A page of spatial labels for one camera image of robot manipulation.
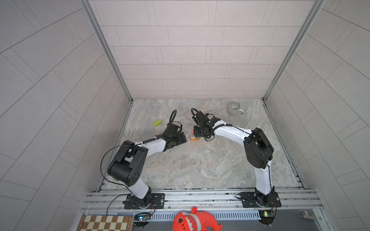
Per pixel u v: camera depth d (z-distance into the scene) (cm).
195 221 60
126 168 44
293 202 71
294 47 87
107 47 86
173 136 73
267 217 68
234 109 108
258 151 50
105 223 63
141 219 65
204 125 69
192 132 83
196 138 91
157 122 100
